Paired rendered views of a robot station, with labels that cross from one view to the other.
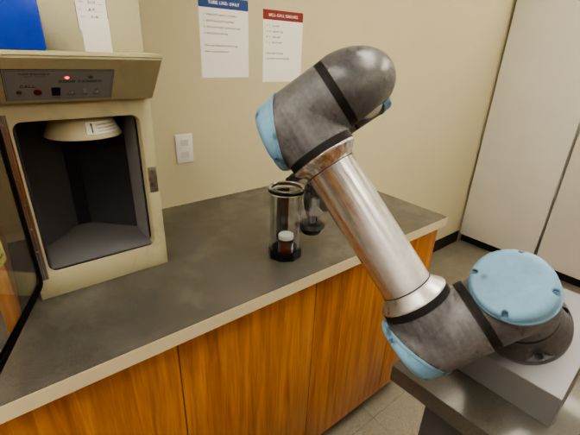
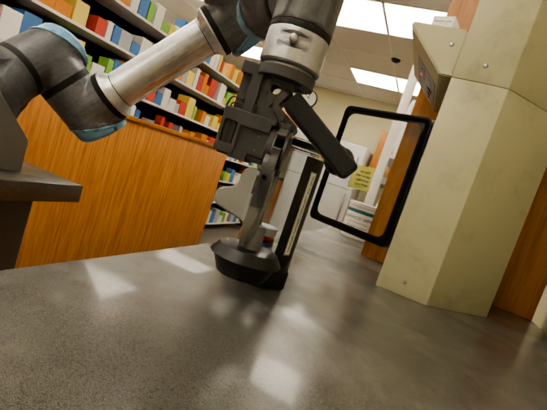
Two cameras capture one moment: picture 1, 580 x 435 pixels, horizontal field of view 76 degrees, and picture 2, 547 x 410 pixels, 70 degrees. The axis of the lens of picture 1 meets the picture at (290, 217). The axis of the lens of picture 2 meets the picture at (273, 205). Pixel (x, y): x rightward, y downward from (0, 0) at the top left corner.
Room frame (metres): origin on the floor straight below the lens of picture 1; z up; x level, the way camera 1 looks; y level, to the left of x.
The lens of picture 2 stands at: (1.54, -0.31, 1.12)
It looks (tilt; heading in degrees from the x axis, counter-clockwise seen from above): 5 degrees down; 149
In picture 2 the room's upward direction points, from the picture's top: 18 degrees clockwise
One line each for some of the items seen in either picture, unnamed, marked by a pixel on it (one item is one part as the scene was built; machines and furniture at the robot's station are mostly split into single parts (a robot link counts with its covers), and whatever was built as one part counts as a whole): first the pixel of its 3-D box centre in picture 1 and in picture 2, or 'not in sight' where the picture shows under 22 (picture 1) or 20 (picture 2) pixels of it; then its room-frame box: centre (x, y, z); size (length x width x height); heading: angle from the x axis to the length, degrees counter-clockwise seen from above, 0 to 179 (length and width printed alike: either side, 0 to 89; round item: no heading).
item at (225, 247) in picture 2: (311, 222); (247, 249); (1.12, -0.07, 1.01); 0.09 x 0.09 x 0.07
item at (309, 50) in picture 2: not in sight; (292, 56); (1.11, -0.09, 1.25); 0.08 x 0.08 x 0.05
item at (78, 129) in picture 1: (82, 122); not in sight; (0.94, 0.53, 1.34); 0.18 x 0.18 x 0.05
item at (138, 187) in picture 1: (83, 179); not in sight; (0.94, 0.56, 1.19); 0.26 x 0.24 x 0.35; 129
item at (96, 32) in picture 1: (97, 35); (442, 33); (0.84, 0.41, 1.54); 0.05 x 0.05 x 0.06; 25
